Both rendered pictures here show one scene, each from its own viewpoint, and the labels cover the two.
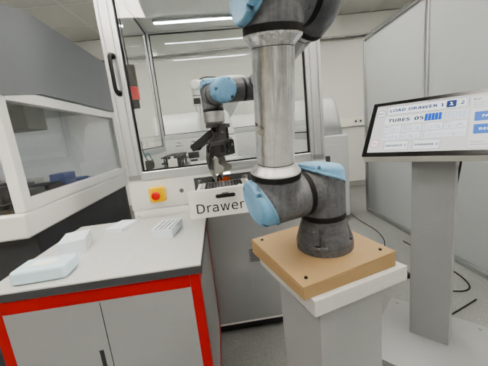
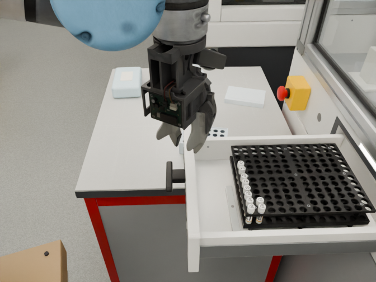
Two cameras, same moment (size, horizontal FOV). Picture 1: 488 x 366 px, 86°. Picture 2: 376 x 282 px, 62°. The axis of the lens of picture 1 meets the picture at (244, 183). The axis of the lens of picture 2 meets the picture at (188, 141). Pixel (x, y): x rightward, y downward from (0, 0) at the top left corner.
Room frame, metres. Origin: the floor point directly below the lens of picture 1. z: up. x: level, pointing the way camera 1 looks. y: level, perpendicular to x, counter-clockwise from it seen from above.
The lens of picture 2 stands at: (1.02, -0.33, 1.33)
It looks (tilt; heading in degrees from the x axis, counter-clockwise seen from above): 40 degrees down; 93
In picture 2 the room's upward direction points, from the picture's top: straight up
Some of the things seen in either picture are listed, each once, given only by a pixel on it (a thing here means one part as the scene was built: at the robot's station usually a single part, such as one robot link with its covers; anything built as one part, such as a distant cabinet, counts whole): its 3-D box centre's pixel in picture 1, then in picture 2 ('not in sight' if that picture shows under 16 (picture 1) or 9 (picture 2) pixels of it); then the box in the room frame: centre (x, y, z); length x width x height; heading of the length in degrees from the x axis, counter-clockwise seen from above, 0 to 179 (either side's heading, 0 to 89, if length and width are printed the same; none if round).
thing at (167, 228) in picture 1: (167, 228); (203, 140); (1.03, 0.33, 0.78); 0.12 x 0.08 x 0.04; 174
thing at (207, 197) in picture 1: (226, 200); (189, 187); (1.00, 0.08, 0.87); 0.29 x 0.02 x 0.11; 95
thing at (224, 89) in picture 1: (225, 91); not in sight; (0.90, 0.03, 1.27); 0.11 x 0.11 x 0.08; 22
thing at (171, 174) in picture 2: (225, 194); (175, 175); (0.98, 0.08, 0.91); 0.07 x 0.04 x 0.01; 95
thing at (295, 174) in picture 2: (224, 191); (292, 186); (1.20, 0.09, 0.87); 0.22 x 0.18 x 0.06; 5
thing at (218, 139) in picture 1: (218, 140); (178, 78); (0.98, 0.08, 1.11); 0.09 x 0.08 x 0.12; 64
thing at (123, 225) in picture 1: (122, 225); (245, 96); (1.16, 0.58, 0.77); 0.13 x 0.09 x 0.02; 168
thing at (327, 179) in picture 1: (319, 186); not in sight; (0.67, -0.19, 0.97); 0.13 x 0.12 x 0.14; 112
